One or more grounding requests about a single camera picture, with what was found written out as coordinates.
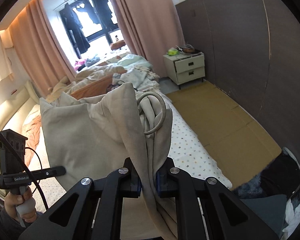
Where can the beige blanket pile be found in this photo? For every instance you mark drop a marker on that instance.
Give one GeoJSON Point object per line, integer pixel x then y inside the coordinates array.
{"type": "Point", "coordinates": [132, 69]}

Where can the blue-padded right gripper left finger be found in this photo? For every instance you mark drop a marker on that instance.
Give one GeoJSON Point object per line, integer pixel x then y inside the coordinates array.
{"type": "Point", "coordinates": [91, 209]}

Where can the brown cardboard floor mat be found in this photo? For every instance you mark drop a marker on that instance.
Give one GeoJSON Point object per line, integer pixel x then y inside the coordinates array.
{"type": "Point", "coordinates": [239, 144]}

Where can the dark fluffy clothing pile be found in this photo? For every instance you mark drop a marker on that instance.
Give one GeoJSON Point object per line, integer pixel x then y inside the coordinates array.
{"type": "Point", "coordinates": [274, 194]}

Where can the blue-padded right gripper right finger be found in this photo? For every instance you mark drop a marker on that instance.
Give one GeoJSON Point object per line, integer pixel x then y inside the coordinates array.
{"type": "Point", "coordinates": [206, 209]}

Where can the white bedside nightstand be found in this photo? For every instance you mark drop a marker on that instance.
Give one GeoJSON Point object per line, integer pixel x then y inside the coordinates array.
{"type": "Point", "coordinates": [185, 68]}

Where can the pink left curtain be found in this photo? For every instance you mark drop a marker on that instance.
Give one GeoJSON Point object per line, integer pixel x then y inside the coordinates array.
{"type": "Point", "coordinates": [38, 49]}

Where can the pink curtain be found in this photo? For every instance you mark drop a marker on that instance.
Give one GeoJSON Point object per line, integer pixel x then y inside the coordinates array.
{"type": "Point", "coordinates": [38, 49]}
{"type": "Point", "coordinates": [149, 28]}

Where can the brown plush toy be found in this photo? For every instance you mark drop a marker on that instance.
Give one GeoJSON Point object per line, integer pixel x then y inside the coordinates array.
{"type": "Point", "coordinates": [117, 45]}

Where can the pink right curtain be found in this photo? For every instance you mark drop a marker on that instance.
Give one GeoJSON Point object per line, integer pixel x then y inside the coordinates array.
{"type": "Point", "coordinates": [149, 28]}

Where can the dark hanging clothes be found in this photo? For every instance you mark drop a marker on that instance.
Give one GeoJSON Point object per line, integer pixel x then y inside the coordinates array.
{"type": "Point", "coordinates": [88, 22]}

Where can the beige jacket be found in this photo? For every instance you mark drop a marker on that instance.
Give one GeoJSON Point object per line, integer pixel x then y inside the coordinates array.
{"type": "Point", "coordinates": [92, 137]}

